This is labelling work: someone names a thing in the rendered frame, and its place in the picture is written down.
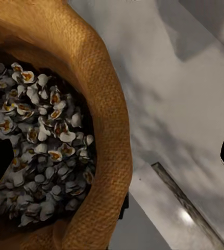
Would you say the popcorn bag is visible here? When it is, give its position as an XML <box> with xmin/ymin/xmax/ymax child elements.
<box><xmin>0</xmin><ymin>0</ymin><xmax>133</xmax><ymax>250</ymax></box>

